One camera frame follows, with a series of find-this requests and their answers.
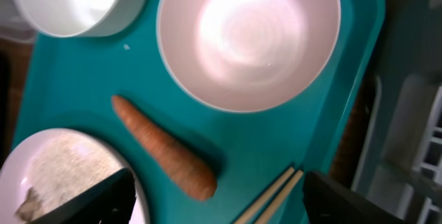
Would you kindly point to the clear plastic bin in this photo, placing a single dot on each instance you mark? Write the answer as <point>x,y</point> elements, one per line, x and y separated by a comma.
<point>13,26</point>

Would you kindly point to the white plate with peanuts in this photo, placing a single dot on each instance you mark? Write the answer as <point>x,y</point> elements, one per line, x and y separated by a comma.
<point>58,165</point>

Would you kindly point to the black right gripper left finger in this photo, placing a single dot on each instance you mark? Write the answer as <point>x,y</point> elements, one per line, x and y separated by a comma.
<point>109,202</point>

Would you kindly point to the orange carrot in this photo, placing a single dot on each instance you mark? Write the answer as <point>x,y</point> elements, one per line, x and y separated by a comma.
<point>189,172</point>

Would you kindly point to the grey dishwasher rack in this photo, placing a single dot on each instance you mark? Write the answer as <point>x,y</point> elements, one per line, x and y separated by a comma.
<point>400,166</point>

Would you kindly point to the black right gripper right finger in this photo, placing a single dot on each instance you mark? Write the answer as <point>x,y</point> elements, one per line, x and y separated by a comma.
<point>328,202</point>

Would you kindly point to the pink shallow bowl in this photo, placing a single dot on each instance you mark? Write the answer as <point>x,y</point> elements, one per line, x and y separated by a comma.
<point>246,56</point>

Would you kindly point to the left wooden chopstick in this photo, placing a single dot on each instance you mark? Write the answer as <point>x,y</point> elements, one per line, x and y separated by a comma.
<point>264,197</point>

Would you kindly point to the white small bowl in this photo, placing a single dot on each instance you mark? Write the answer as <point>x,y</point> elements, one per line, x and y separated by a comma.
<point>79,18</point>

